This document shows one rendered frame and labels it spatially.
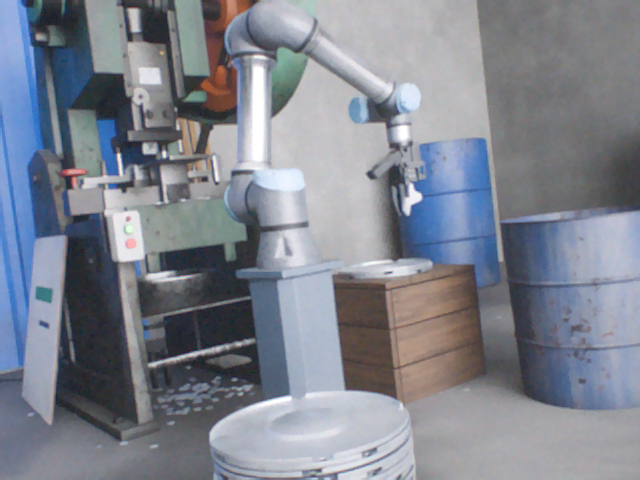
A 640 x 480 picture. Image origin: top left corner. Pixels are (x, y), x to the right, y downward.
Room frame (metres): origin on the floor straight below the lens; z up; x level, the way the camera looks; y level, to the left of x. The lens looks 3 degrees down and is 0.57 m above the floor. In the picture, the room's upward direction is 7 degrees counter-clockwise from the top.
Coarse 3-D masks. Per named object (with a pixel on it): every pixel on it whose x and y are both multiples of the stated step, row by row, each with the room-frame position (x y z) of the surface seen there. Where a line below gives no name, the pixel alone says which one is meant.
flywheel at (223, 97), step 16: (224, 0) 2.37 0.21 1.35; (240, 0) 2.35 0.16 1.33; (256, 0) 2.27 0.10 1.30; (224, 16) 2.38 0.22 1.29; (208, 32) 2.55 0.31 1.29; (224, 32) 2.42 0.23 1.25; (208, 48) 2.57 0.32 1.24; (208, 64) 2.57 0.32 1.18; (208, 80) 2.59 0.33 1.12; (224, 80) 2.49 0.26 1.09; (208, 96) 2.53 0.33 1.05; (224, 96) 2.44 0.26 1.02
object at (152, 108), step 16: (128, 48) 2.12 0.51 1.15; (144, 48) 2.15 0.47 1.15; (160, 48) 2.18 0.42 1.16; (144, 64) 2.15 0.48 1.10; (160, 64) 2.18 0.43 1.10; (144, 80) 2.14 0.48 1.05; (160, 80) 2.17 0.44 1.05; (144, 96) 2.12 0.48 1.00; (160, 96) 2.17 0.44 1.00; (128, 112) 2.13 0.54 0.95; (144, 112) 2.10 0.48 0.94; (160, 112) 2.13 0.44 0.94; (128, 128) 2.15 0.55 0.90; (144, 128) 2.12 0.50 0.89; (160, 128) 2.16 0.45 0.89; (176, 128) 2.20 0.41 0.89
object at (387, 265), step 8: (360, 264) 2.19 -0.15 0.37; (368, 264) 2.19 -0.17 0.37; (376, 264) 2.09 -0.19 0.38; (384, 264) 2.07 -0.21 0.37; (392, 264) 2.04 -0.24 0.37; (400, 264) 2.03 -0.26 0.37; (408, 264) 2.04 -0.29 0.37; (416, 264) 1.95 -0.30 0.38; (424, 264) 1.98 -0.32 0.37; (344, 272) 2.00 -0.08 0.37; (352, 272) 1.96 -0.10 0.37; (360, 272) 1.95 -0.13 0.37; (368, 272) 1.95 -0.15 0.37; (376, 272) 1.93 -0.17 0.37
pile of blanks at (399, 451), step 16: (400, 432) 0.89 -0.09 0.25; (384, 448) 0.84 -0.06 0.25; (400, 448) 0.88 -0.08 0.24; (224, 464) 0.86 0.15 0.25; (240, 464) 0.83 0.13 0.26; (256, 464) 0.82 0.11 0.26; (304, 464) 0.80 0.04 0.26; (320, 464) 0.80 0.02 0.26; (336, 464) 0.80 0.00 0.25; (352, 464) 0.81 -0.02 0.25; (368, 464) 0.84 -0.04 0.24; (384, 464) 0.83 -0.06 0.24; (400, 464) 0.86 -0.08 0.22
